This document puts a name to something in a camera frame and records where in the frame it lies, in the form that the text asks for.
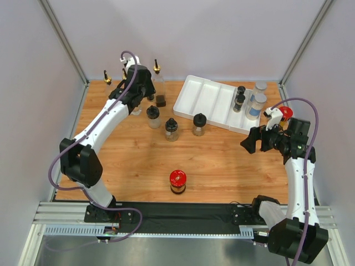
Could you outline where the small black-cap spice jar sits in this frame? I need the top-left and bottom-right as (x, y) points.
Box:
(146, 94), (155, 102)

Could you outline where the silver-lid salt shaker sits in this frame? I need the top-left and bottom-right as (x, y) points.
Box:
(252, 81), (267, 96)
(246, 93), (267, 121)

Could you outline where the glass jar with white granules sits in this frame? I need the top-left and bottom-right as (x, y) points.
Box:
(146, 105), (161, 129)

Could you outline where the small dark spice jar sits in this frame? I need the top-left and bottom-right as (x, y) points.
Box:
(233, 94), (245, 112)

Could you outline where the silver-top pepper grinder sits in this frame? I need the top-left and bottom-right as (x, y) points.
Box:
(236, 86), (246, 96)

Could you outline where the glass jar with brown lumps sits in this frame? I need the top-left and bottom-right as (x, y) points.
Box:
(165, 118), (179, 142)

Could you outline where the black-lid glass condiment jar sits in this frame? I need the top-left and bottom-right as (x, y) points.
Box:
(192, 113), (207, 136)

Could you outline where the red-lid sauce jar front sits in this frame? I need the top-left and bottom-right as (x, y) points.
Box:
(169, 170), (187, 195)

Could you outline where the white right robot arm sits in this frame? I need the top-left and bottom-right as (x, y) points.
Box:
(241, 118), (328, 264)

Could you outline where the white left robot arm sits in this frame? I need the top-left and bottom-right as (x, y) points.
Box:
(59, 65), (155, 222)

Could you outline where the tall bottle with dark sauce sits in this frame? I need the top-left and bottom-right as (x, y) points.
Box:
(153, 59), (166, 108)

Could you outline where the clear empty oil bottle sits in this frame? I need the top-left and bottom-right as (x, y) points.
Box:
(121, 66), (141, 115)

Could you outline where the red-lid sauce bottle right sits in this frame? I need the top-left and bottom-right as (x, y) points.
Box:
(279, 106), (293, 127)

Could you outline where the oil bottle with dark sauce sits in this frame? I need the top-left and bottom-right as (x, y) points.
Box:
(103, 70), (116, 96)

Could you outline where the white divided organizer tray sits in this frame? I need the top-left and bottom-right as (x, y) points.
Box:
(173, 75), (260, 135)

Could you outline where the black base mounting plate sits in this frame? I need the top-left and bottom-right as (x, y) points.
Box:
(84, 202), (266, 234)

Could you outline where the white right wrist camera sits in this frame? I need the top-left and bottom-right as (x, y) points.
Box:
(263, 108), (283, 131)

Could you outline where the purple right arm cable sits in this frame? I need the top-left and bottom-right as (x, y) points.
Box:
(270, 96), (320, 266)

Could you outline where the aluminium frame post left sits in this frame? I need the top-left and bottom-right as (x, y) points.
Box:
(38, 0), (90, 84)

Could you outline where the aluminium frame post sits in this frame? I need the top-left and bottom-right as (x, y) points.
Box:
(38, 0), (90, 84)
(279, 0), (334, 87)

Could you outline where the aluminium frame post right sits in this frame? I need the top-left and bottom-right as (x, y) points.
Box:
(279, 0), (334, 87)

